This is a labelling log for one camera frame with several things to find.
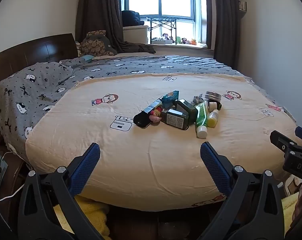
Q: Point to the grey scrap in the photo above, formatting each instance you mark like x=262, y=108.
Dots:
x=197, y=99

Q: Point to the black box with label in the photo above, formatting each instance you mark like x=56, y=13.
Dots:
x=174, y=120

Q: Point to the green tube with white cap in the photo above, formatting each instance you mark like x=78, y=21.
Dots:
x=201, y=118

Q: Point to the small yellow bottle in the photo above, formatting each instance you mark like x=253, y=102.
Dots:
x=212, y=120

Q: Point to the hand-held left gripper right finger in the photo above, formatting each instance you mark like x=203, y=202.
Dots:
x=215, y=170

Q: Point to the white storage box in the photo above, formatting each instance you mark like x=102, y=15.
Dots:
x=136, y=33

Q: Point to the grey printed blanket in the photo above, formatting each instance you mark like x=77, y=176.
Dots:
x=41, y=87

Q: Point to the black squeeze tube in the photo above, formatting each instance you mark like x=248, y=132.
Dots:
x=142, y=120

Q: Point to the wall fixture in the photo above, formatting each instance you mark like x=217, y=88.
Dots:
x=242, y=6

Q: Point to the white window sill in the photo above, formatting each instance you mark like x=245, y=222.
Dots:
x=200, y=46

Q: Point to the dark blue cloth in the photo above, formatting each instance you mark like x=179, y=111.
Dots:
x=131, y=17

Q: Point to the round metal tin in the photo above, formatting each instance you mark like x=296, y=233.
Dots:
x=212, y=96

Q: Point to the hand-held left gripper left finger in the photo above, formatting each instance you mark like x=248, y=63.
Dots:
x=83, y=170

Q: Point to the small doll figure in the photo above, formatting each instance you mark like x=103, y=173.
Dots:
x=155, y=116

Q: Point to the brown patterned cushion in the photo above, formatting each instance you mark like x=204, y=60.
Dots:
x=96, y=43

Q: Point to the brown nightstand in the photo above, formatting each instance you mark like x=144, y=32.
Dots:
x=11, y=180

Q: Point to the dark brown curtain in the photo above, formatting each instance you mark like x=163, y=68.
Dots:
x=225, y=17
x=101, y=7

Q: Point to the small white jar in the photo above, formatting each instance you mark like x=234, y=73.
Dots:
x=213, y=106

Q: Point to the row of small plush toys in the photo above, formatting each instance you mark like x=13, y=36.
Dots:
x=184, y=40

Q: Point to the dark wooden headboard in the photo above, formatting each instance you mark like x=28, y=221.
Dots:
x=28, y=55

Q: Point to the cream printed blanket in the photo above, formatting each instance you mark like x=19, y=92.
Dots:
x=146, y=160

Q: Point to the dark green bottle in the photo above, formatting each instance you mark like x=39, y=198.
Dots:
x=188, y=110

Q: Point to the black metal rack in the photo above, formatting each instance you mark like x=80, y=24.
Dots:
x=163, y=20

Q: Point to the teal small item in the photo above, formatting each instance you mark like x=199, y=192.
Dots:
x=86, y=58

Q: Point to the yellow fluffy mat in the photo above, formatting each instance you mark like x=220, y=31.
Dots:
x=91, y=210

